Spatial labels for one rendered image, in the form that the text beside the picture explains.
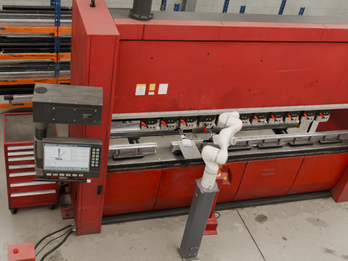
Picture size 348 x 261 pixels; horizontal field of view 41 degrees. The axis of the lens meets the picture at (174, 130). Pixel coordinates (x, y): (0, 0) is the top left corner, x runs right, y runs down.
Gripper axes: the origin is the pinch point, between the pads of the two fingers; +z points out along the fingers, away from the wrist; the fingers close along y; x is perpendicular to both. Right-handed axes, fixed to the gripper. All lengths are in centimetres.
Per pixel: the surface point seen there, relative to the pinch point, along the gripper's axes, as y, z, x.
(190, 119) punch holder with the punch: 31.6, -4.9, 26.4
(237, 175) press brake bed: -54, -5, -26
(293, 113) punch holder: 3, -55, -76
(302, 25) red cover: 96, -92, -56
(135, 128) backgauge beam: 29, 53, 51
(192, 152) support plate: -1.6, -2.9, 31.9
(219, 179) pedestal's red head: -36.3, -17.3, 17.3
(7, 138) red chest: 58, 103, 162
